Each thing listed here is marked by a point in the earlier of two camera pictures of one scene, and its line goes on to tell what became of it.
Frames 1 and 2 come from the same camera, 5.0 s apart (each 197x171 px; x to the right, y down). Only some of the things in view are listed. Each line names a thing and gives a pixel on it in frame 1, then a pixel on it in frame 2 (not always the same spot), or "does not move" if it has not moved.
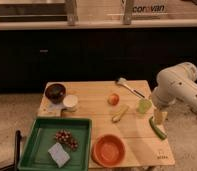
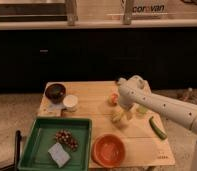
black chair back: (14, 166) does not move
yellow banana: (123, 109) does not move
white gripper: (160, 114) -> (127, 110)
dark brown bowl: (55, 93) does not move
